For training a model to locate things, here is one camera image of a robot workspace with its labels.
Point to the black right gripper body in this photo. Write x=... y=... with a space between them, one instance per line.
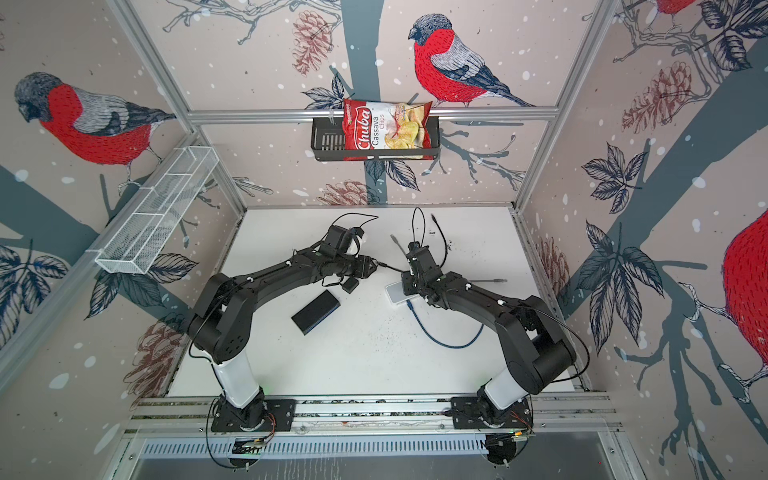
x=418 y=285

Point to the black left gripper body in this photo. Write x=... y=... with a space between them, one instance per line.
x=358 y=267

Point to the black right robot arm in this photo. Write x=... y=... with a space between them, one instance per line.
x=535 y=349

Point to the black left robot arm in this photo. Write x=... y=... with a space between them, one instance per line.
x=221 y=321

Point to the red cassava chips bag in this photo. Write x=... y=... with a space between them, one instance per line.
x=386 y=126

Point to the black wall basket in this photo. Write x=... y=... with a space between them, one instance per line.
x=328 y=144

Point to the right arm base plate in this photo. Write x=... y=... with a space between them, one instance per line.
x=476 y=413

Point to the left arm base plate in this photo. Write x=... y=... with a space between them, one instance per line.
x=270 y=415

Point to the aluminium mounting rail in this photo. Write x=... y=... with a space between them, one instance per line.
x=377 y=415

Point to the white wire mesh shelf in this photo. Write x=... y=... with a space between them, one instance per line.
x=141 y=237

